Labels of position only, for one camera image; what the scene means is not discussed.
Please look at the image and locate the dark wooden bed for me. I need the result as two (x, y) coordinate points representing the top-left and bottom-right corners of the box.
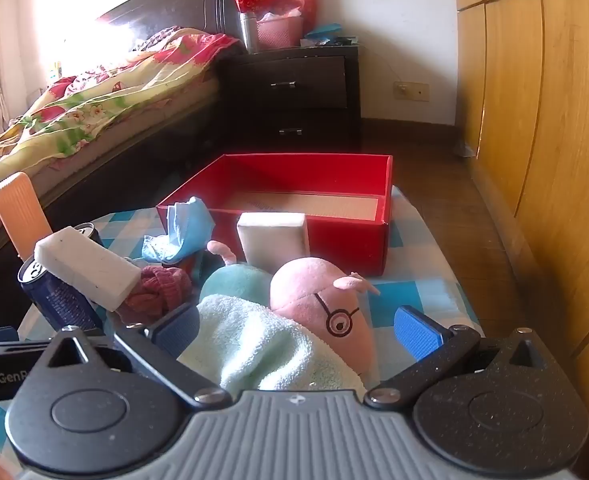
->
(0, 0), (245, 281)

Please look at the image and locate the blue drink can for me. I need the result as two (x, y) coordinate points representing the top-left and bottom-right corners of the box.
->
(17, 255), (105, 333)

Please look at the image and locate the metal thermos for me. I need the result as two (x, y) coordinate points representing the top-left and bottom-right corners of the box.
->
(239, 12), (260, 54)

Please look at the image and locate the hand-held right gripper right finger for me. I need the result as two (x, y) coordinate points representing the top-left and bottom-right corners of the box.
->
(365, 304), (550, 408)

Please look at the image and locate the wooden wardrobe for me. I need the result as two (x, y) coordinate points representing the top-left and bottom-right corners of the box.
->
(452, 0), (589, 376)

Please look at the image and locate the pink plastic basket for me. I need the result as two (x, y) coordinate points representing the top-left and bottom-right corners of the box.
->
(257, 15), (304, 50)

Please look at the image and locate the red cardboard box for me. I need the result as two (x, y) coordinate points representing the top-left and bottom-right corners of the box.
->
(156, 153), (393, 277)

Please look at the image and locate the blue white checked tablecloth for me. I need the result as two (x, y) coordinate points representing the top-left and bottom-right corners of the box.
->
(0, 185), (485, 480)

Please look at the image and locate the dark wooden nightstand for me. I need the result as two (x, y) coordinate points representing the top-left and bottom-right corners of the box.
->
(217, 45), (363, 153)

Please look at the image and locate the blue plastic bag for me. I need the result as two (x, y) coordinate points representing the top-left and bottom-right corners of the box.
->
(302, 22), (360, 47)

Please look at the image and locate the white sponge block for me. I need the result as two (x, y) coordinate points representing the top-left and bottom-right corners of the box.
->
(236, 211), (311, 266)
(34, 226), (142, 311)

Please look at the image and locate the black drink can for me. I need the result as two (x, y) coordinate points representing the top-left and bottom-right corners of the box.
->
(72, 223), (106, 251)

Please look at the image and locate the pink knitted sock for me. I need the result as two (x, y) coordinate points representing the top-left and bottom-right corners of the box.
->
(122, 265), (194, 323)

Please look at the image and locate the floral blanket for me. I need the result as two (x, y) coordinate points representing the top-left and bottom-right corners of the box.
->
(0, 26), (242, 206)

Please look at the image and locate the blue face mask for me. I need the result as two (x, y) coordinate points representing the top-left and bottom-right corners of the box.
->
(142, 196), (215, 264)

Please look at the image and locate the light green towel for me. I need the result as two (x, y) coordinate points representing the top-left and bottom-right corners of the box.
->
(177, 294), (368, 393)

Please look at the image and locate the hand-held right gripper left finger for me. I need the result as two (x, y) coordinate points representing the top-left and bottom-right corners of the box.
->
(39, 302), (232, 408)

